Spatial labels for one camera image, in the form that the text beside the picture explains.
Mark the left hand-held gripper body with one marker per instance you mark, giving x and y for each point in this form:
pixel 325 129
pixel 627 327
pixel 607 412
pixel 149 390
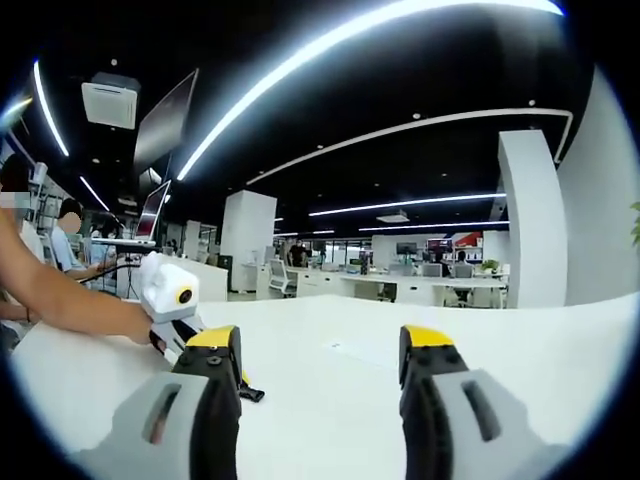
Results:
pixel 165 290

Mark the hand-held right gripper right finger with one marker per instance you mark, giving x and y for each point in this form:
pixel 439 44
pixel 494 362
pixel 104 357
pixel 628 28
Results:
pixel 440 415

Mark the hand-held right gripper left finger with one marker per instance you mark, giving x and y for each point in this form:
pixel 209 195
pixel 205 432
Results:
pixel 200 415

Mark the person's left hand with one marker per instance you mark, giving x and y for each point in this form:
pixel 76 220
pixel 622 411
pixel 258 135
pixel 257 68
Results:
pixel 137 322

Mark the open laptop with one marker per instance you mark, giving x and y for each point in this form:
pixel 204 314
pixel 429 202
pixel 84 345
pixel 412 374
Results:
pixel 150 215

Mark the white square column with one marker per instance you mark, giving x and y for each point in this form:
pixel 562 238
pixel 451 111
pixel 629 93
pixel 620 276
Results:
pixel 247 240

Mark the white office chair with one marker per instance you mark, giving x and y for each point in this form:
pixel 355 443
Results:
pixel 282 277

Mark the white office desk row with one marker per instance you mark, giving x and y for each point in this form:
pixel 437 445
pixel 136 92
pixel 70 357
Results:
pixel 400 285

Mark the small potted plant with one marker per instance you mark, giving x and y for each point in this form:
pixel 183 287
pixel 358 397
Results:
pixel 490 266

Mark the hanging dark display screen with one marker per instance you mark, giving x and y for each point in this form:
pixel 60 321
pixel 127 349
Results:
pixel 167 120

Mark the white ceiling air conditioner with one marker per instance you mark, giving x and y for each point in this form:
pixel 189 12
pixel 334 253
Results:
pixel 110 102

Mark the wide white column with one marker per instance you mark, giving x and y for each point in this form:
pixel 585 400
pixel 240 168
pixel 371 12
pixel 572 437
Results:
pixel 532 220

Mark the green leafy plant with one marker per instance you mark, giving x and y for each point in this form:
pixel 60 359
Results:
pixel 635 230

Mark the long curved ceiling light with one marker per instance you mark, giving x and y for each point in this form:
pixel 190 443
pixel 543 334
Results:
pixel 325 50

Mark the wall mounted monitor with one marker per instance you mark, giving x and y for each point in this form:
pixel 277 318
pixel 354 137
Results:
pixel 406 247

